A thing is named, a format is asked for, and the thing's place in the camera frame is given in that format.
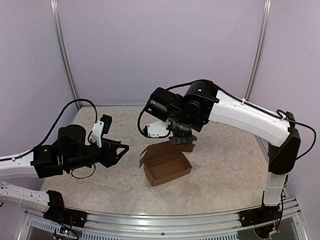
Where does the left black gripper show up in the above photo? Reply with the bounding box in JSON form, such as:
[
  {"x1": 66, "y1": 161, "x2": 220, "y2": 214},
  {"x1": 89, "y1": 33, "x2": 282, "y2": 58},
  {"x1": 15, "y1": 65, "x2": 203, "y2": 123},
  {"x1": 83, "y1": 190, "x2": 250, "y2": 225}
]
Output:
[{"x1": 65, "y1": 137, "x2": 129, "y2": 171}]

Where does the brown cardboard box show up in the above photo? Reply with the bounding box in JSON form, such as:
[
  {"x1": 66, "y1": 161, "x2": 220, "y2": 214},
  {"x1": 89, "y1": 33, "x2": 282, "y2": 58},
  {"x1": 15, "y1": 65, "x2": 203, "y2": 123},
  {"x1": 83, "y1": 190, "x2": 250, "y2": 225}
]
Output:
[{"x1": 139, "y1": 141, "x2": 196, "y2": 187}]

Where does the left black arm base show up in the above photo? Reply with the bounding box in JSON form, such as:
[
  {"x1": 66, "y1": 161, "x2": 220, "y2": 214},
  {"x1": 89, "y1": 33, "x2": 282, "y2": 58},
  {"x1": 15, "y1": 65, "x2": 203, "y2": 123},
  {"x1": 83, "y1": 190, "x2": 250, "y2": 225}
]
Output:
[{"x1": 43, "y1": 190, "x2": 88, "y2": 228}]

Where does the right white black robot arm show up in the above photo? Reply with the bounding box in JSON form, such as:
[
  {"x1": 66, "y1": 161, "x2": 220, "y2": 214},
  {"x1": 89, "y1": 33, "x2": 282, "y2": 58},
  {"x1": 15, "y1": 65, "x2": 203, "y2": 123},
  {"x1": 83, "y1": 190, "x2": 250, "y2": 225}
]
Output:
[{"x1": 140, "y1": 79, "x2": 301, "y2": 222}]

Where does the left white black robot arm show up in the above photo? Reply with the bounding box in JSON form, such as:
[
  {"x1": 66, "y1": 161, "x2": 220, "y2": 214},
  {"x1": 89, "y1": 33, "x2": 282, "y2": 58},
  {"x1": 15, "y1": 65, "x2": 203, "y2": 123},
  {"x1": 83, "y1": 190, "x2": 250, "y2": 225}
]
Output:
[{"x1": 0, "y1": 124, "x2": 129, "y2": 223}]

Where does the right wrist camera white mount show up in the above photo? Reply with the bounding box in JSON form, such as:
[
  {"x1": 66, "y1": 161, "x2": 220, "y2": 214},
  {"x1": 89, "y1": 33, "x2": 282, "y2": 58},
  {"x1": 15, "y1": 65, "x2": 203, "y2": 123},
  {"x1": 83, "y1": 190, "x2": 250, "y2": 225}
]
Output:
[{"x1": 142, "y1": 120, "x2": 173, "y2": 139}]

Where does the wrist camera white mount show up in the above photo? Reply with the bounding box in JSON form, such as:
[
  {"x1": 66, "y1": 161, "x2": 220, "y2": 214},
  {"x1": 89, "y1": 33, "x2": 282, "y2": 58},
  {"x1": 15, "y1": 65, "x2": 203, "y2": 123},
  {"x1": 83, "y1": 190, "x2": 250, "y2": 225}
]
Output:
[
  {"x1": 142, "y1": 120, "x2": 173, "y2": 139},
  {"x1": 88, "y1": 114, "x2": 113, "y2": 148}
]

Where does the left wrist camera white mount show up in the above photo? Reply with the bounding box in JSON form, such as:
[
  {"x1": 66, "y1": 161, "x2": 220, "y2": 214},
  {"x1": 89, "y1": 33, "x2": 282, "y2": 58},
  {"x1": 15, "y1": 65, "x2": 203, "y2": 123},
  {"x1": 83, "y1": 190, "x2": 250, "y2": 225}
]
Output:
[{"x1": 88, "y1": 114, "x2": 113, "y2": 148}]

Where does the left black camera cable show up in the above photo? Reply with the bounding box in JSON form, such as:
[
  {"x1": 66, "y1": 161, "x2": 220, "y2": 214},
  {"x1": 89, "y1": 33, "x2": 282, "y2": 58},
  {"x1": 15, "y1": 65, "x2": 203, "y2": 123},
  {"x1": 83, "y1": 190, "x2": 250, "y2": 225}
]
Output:
[{"x1": 0, "y1": 98, "x2": 99, "y2": 161}]

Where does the black camera cable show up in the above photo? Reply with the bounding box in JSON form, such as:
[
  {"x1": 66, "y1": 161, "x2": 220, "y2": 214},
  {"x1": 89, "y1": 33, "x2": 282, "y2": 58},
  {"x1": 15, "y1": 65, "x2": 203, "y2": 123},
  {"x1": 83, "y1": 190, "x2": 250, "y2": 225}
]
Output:
[
  {"x1": 136, "y1": 79, "x2": 317, "y2": 161},
  {"x1": 0, "y1": 98, "x2": 99, "y2": 161}
]

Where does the front aluminium rail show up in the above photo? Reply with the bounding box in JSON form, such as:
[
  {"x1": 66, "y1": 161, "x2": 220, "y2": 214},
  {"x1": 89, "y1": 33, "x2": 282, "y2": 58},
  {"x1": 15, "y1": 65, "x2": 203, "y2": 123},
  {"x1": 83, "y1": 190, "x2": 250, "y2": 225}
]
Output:
[{"x1": 17, "y1": 197, "x2": 308, "y2": 240}]

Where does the right black camera cable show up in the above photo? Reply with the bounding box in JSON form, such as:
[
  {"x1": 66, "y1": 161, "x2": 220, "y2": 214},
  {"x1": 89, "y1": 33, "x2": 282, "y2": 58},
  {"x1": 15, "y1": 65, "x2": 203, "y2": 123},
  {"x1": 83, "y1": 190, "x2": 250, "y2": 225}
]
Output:
[{"x1": 136, "y1": 79, "x2": 317, "y2": 161}]

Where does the left aluminium frame post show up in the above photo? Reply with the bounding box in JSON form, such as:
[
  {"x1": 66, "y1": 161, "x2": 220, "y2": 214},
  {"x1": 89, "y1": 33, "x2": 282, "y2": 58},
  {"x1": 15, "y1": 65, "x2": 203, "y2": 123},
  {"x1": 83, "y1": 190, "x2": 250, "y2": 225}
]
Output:
[{"x1": 49, "y1": 0, "x2": 80, "y2": 100}]

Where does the aluminium frame post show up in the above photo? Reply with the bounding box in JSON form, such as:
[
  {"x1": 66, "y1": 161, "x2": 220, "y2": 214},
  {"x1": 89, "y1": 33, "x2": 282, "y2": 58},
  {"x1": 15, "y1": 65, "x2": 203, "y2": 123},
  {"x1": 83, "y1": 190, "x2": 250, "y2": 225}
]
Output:
[
  {"x1": 49, "y1": 0, "x2": 80, "y2": 100},
  {"x1": 244, "y1": 0, "x2": 272, "y2": 101}
]

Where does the right aluminium frame post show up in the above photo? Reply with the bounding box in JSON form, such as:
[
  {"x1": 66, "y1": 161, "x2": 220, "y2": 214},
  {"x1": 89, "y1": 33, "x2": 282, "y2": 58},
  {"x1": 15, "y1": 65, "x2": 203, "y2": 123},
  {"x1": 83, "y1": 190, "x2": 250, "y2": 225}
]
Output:
[{"x1": 244, "y1": 0, "x2": 272, "y2": 101}]

